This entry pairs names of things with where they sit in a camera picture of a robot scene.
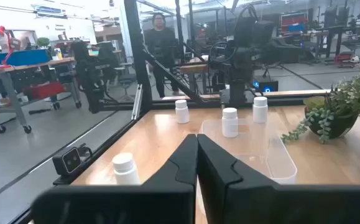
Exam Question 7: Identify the blue storage bin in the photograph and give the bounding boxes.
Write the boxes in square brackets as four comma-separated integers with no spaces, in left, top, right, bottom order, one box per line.
[0,49,50,67]

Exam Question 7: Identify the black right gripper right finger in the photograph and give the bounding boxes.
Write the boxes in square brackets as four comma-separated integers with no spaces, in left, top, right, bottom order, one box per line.
[196,133,360,224]

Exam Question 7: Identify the red desk lamp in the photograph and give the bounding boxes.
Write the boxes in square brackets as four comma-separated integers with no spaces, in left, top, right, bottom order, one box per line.
[0,26,16,68]

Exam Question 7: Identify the black camera cable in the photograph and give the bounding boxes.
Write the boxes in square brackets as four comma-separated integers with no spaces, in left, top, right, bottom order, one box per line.
[77,143,93,158]

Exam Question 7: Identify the wheeled wooden workbench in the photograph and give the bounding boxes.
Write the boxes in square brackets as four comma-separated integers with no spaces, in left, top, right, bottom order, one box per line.
[0,57,83,134]

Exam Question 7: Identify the succulent in dark bowl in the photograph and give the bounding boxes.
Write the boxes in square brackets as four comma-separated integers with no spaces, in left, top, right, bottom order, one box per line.
[280,95,359,144]

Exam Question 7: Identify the white plastic pill bottle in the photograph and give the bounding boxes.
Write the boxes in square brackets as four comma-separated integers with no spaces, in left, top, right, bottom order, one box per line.
[111,152,142,186]
[252,96,269,124]
[175,99,190,124]
[221,107,239,139]

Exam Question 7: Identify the silver aluminium bar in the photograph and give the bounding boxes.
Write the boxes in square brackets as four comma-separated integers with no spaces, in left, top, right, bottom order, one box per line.
[131,83,144,121]

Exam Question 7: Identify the red toolbox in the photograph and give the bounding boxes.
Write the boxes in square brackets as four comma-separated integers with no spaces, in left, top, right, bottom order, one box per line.
[23,81,66,101]

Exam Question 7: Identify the black table-level camera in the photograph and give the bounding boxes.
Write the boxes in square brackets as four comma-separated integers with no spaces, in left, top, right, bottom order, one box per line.
[52,145,83,177]

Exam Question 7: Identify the small green potted plant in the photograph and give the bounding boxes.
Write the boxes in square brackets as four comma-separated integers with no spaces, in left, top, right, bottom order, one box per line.
[36,37,51,48]

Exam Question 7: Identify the person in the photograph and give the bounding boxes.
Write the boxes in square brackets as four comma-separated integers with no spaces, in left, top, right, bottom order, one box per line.
[143,12,185,98]

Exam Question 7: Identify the clear plastic basket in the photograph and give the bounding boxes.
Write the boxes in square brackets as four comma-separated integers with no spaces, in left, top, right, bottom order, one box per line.
[200,118,298,185]

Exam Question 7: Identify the black computer with blue light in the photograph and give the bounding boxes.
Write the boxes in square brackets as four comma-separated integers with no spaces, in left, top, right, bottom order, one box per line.
[253,77,279,93]

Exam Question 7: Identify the red and blue shelf bins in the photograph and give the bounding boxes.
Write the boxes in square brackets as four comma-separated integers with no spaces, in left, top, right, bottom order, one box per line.
[280,11,308,34]

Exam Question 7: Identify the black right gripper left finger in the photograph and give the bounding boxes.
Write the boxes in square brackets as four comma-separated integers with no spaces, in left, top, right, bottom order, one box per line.
[31,133,198,224]

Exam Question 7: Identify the red low cart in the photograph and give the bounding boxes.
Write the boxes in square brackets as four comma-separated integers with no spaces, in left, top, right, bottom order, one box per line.
[333,52,360,68]

